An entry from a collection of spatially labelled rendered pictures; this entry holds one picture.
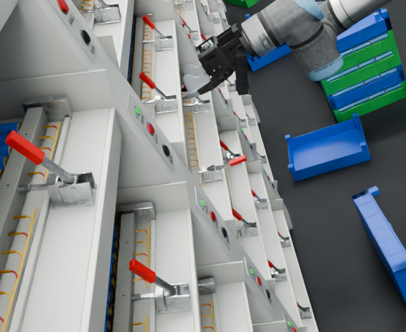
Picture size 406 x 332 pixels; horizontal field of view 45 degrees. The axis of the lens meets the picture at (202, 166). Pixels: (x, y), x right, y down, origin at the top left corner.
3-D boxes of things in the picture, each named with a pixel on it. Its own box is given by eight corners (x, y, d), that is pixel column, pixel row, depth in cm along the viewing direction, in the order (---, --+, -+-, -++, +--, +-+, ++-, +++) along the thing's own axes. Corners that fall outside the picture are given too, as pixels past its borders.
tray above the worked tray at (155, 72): (176, 35, 128) (170, -18, 119) (189, 188, 80) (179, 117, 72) (99, 44, 127) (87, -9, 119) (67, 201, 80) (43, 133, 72)
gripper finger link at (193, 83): (168, 84, 117) (199, 61, 115) (182, 101, 120) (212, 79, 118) (169, 89, 114) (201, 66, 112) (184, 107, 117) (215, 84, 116)
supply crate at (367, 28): (374, 8, 194) (370, -10, 189) (392, 29, 178) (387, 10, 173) (303, 41, 201) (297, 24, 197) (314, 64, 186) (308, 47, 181)
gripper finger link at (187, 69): (168, 71, 121) (199, 53, 118) (182, 87, 125) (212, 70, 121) (167, 78, 119) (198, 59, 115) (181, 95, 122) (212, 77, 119)
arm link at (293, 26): (331, 24, 107) (309, -14, 102) (281, 56, 110) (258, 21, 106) (321, 11, 114) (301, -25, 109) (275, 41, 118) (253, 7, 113)
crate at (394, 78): (388, 56, 208) (383, 41, 203) (406, 80, 192) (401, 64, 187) (321, 85, 215) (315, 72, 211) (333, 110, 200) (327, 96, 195)
